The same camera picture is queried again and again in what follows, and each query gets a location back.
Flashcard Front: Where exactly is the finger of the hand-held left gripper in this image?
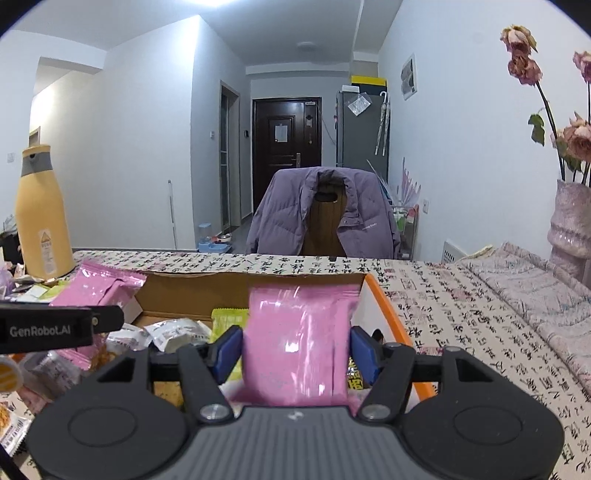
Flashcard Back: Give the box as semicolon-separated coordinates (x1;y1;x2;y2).
91;304;125;335

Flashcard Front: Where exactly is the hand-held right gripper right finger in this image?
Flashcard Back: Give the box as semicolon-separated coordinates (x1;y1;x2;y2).
349;325;504;424

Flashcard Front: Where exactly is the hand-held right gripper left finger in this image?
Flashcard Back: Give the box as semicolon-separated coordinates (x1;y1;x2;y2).
96;324;244;424

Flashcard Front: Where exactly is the pink snack packet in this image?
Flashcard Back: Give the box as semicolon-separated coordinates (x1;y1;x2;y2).
231;284;363;409
48;259;147;370

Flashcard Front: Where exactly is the green and white snack packet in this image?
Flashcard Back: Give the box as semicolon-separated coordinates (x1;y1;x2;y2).
211;308;250;344

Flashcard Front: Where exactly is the white snack packet black print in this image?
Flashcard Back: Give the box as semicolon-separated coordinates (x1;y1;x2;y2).
143;318;214;355

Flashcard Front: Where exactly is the orange cardboard box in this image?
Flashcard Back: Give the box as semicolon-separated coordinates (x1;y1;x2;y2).
122;271;437;411

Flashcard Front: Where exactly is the large gold-edged snack bag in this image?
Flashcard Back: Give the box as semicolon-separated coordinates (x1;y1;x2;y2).
344;357;375;391

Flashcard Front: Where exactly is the slim green snack packet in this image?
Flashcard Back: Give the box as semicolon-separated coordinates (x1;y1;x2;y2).
25;281;70;303

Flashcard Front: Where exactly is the grey snack packet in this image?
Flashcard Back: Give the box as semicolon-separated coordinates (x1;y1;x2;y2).
18;351;84;402

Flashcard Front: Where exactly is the white and orange snack packet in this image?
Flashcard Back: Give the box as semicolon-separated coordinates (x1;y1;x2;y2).
0;401;35;455

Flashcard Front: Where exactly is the yellow thermos bottle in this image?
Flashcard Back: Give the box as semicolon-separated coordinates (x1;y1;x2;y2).
14;144;77;281

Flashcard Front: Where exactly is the white mop stick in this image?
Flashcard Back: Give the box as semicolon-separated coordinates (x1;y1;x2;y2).
167;180;178;250

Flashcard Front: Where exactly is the blue pet water dispenser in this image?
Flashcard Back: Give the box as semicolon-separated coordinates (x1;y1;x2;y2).
198;223;232;252

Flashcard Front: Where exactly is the wooden chair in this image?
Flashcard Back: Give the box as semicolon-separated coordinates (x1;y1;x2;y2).
300;182;349;257

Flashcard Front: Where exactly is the small storage rack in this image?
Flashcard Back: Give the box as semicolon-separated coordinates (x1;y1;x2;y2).
390;203;419;259

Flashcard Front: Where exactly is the purple padded jacket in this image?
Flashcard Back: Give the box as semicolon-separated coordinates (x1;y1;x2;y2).
246;166;402;258

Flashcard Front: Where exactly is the pink quilted cloth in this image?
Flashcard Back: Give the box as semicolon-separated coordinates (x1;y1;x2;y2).
455;241;591;370

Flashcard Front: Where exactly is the dark entrance door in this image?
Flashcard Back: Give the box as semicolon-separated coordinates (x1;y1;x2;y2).
252;97;322;217

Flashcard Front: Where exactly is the grey fridge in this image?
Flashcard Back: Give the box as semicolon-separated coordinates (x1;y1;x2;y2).
335;85;391;169

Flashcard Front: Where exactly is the white folded umbrella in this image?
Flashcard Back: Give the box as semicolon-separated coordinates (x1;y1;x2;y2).
375;99;385;156
381;91;391;153

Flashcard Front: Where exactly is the pink ribbed vase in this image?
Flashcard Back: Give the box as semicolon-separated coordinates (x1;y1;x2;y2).
547;179;591;278

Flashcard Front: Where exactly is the dried pink rose bouquet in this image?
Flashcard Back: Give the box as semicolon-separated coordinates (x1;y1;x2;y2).
500;24;591;185

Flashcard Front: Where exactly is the framed wall picture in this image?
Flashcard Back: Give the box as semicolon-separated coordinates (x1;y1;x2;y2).
401;53;417;101

